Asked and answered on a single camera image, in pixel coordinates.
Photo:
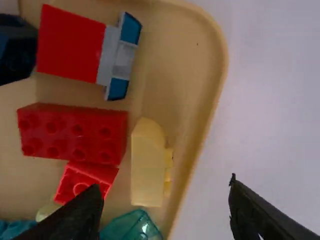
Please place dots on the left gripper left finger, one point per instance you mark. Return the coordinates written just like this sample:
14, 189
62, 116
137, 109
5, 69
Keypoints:
75, 217

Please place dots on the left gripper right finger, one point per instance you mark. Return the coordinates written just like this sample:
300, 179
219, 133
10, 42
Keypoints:
257, 220

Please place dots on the pale green toy brick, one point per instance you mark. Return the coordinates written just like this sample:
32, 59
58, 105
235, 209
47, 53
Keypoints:
47, 211

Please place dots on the small red toy brick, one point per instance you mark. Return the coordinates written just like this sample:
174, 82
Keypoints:
85, 177

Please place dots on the clear teal toy brick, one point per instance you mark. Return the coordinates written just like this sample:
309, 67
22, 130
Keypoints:
130, 225

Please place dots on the long red toy brick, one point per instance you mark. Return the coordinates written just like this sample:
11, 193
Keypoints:
72, 133

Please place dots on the pale yellow toy brick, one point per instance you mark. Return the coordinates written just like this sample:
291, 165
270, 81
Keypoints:
147, 165

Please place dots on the tan tray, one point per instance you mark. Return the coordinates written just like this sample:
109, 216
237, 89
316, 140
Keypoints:
180, 75

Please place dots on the grey and blue toy brick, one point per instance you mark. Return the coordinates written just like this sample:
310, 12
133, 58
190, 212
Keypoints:
117, 55

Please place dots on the smooth red toy brick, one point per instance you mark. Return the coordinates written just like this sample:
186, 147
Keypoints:
70, 42

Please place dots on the dark blue toy brick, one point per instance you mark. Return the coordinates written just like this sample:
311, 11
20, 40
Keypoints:
16, 50

